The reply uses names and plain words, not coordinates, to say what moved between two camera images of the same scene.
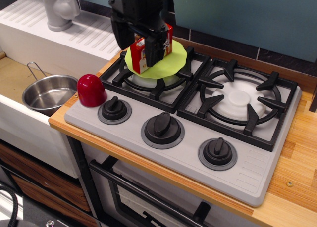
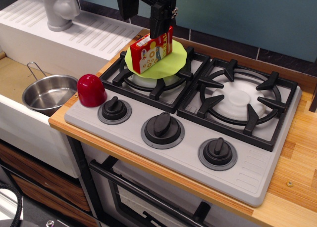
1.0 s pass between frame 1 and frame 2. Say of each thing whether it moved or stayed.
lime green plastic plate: stayed
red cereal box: stayed
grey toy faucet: stayed
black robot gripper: moved
